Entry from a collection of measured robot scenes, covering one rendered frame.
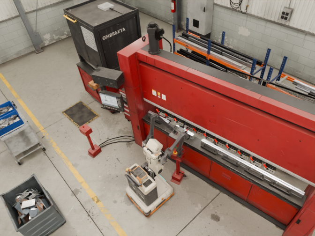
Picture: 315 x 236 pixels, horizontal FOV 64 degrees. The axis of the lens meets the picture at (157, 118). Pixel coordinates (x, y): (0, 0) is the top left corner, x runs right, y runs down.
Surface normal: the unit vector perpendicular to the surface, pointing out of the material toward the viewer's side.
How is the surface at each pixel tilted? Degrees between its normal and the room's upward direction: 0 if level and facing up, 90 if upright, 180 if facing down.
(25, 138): 0
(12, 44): 90
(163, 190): 0
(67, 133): 0
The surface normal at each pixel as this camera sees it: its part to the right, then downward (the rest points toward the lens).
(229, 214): -0.07, -0.70
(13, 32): 0.66, 0.50
